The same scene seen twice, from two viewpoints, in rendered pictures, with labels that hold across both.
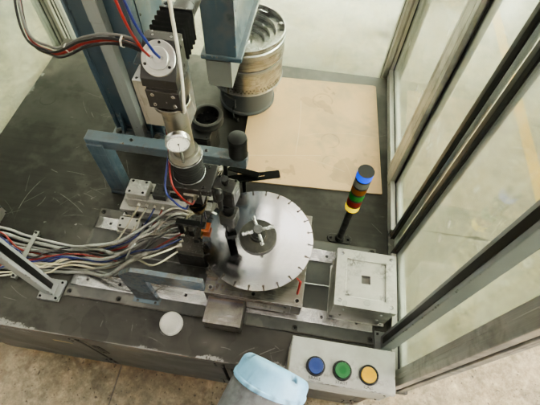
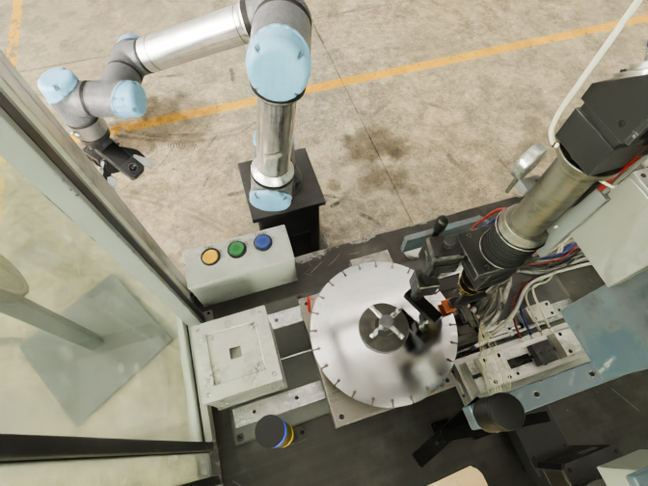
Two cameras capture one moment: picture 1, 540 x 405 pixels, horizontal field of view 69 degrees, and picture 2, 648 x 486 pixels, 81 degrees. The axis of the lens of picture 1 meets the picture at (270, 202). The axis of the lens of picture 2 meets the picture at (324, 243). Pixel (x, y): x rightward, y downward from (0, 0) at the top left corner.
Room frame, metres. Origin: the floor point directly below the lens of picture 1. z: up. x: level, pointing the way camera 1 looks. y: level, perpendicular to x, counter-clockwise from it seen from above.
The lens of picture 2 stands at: (0.68, -0.19, 1.79)
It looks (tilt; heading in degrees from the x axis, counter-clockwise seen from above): 62 degrees down; 156
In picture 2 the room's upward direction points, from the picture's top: 1 degrees clockwise
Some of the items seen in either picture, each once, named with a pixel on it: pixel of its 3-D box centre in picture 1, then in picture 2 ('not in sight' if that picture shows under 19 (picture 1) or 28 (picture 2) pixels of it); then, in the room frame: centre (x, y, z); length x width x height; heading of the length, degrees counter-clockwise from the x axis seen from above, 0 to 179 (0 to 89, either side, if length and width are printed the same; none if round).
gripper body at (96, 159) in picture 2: not in sight; (103, 148); (-0.16, -0.43, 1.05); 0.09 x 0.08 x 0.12; 33
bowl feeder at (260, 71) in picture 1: (246, 65); not in sight; (1.31, 0.13, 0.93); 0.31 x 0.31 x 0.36
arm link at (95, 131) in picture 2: not in sight; (87, 125); (-0.15, -0.43, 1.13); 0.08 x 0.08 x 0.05
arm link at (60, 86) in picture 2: not in sight; (69, 97); (-0.15, -0.42, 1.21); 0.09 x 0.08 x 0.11; 66
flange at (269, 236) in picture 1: (258, 235); (384, 326); (0.52, 0.03, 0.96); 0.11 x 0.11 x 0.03
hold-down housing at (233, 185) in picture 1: (227, 202); (433, 267); (0.50, 0.11, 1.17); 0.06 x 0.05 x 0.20; 75
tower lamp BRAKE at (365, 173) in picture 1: (365, 174); (271, 431); (0.63, -0.25, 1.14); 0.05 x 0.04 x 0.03; 174
